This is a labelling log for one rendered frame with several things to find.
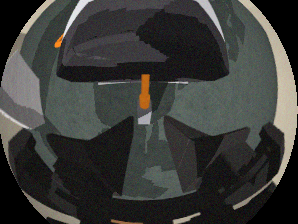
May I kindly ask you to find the orange cable with grey plug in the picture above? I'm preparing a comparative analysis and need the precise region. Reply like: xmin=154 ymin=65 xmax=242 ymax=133
xmin=55 ymin=34 xmax=152 ymax=124

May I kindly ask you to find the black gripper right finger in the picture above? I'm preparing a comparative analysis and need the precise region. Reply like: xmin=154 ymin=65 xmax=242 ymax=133
xmin=163 ymin=115 xmax=250 ymax=193

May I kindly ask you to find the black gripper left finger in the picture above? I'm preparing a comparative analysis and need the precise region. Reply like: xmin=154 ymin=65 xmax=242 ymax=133
xmin=46 ymin=116 xmax=134 ymax=197

